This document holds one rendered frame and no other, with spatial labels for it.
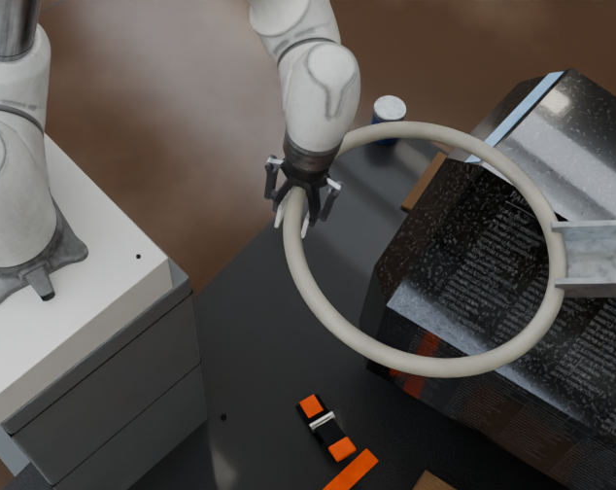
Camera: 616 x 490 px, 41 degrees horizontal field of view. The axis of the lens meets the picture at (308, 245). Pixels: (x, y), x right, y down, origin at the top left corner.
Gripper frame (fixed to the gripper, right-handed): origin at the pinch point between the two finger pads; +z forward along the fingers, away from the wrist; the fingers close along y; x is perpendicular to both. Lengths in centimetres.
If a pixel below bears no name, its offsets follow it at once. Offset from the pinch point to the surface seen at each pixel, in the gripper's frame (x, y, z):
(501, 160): 20.9, 30.8, -10.7
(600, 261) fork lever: 8, 52, -11
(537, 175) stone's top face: 28.5, 39.5, -1.8
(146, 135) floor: 64, -64, 90
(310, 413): -3, 17, 83
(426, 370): -23.3, 29.5, -10.5
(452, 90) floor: 123, 22, 83
